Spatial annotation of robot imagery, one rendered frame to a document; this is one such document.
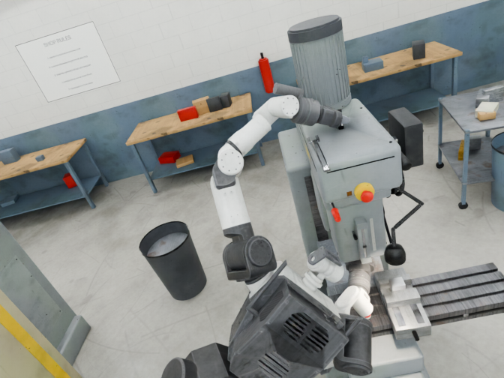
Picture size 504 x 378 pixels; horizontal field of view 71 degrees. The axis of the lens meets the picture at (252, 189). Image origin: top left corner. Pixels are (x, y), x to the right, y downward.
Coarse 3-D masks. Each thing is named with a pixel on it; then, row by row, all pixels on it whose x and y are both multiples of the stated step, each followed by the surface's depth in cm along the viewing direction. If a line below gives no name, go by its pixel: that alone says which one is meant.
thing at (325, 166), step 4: (316, 136) 123; (308, 140) 123; (312, 140) 122; (316, 140) 121; (312, 144) 120; (316, 144) 119; (316, 148) 116; (320, 148) 116; (316, 152) 114; (320, 152) 114; (320, 156) 112; (324, 156) 111; (320, 160) 109; (324, 160) 109; (324, 164) 107; (324, 168) 105; (328, 168) 104
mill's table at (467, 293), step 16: (448, 272) 181; (464, 272) 179; (480, 272) 177; (496, 272) 174; (416, 288) 178; (432, 288) 176; (448, 288) 174; (464, 288) 173; (480, 288) 169; (496, 288) 167; (432, 304) 169; (448, 304) 167; (464, 304) 164; (480, 304) 162; (496, 304) 162; (384, 320) 169; (432, 320) 166; (448, 320) 166
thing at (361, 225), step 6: (354, 222) 137; (360, 222) 133; (366, 222) 133; (360, 228) 134; (366, 228) 134; (360, 234) 136; (366, 234) 136; (360, 240) 137; (366, 240) 137; (360, 246) 139; (366, 246) 139; (360, 252) 141; (366, 252) 140; (360, 258) 145; (366, 258) 142
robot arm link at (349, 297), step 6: (348, 288) 142; (354, 288) 140; (342, 294) 142; (348, 294) 140; (354, 294) 138; (360, 294) 139; (342, 300) 139; (348, 300) 137; (354, 300) 137; (336, 306) 140; (342, 306) 137; (348, 306) 136; (342, 312) 137; (348, 312) 136
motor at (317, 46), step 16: (320, 16) 137; (336, 16) 128; (288, 32) 132; (304, 32) 124; (320, 32) 123; (336, 32) 126; (304, 48) 128; (320, 48) 127; (336, 48) 128; (304, 64) 132; (320, 64) 130; (336, 64) 131; (304, 80) 136; (320, 80) 133; (336, 80) 133; (304, 96) 140; (320, 96) 136; (336, 96) 136
